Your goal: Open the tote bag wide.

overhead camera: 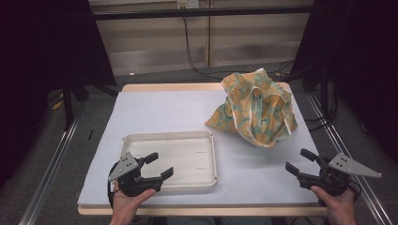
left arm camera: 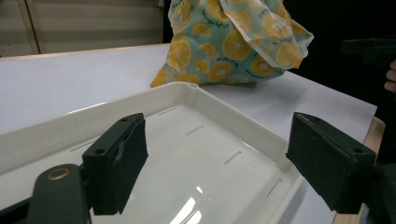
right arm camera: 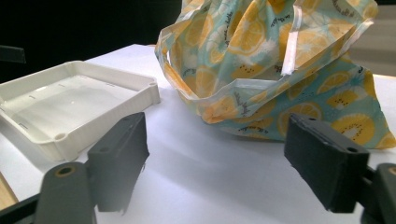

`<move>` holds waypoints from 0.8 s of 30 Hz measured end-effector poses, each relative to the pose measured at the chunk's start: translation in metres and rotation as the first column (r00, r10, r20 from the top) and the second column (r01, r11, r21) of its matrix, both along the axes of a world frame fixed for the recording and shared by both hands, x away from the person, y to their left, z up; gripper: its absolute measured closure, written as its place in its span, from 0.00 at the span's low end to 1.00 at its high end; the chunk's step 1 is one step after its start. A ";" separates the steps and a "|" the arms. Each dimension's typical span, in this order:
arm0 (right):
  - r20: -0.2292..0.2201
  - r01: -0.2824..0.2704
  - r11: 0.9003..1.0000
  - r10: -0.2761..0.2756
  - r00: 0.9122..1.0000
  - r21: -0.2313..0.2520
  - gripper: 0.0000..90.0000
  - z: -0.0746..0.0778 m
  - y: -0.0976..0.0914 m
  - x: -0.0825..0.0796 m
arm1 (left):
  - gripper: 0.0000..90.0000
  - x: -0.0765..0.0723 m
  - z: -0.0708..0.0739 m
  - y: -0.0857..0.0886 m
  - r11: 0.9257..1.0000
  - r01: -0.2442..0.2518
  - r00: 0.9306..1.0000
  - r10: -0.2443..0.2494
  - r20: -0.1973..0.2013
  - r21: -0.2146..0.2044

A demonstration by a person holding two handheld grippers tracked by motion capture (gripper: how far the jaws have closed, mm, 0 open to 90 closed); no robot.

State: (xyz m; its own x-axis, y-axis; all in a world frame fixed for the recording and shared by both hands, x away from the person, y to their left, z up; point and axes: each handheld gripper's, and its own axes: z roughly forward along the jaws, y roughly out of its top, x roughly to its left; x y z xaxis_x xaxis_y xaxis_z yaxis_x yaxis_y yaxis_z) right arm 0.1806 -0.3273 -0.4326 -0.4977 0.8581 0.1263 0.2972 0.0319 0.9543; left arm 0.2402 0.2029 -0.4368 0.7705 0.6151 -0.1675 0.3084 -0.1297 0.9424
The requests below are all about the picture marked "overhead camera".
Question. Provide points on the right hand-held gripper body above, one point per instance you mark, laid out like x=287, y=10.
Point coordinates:
x=331, y=182

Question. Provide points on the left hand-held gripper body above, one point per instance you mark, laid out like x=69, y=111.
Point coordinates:
x=131, y=182

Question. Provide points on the white plastic tray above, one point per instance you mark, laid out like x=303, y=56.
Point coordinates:
x=187, y=156

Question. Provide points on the orange and teal patterned bag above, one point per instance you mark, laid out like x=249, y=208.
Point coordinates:
x=250, y=109

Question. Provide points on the person's left hand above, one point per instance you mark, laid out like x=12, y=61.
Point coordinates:
x=125, y=207

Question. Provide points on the person's right hand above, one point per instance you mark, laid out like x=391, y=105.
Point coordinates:
x=341, y=209

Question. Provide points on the light wooden table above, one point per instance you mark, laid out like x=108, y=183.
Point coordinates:
x=187, y=211

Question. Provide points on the black stand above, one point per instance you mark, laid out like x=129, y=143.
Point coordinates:
x=68, y=103

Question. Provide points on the black curtain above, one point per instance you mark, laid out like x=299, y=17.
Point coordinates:
x=47, y=47
x=359, y=62

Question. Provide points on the black horizontal bar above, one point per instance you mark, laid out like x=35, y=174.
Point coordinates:
x=203, y=12

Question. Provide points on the metal floor rail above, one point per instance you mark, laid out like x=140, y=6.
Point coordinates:
x=369, y=193
x=50, y=172

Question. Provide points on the white wall outlet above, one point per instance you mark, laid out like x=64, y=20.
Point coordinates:
x=187, y=3

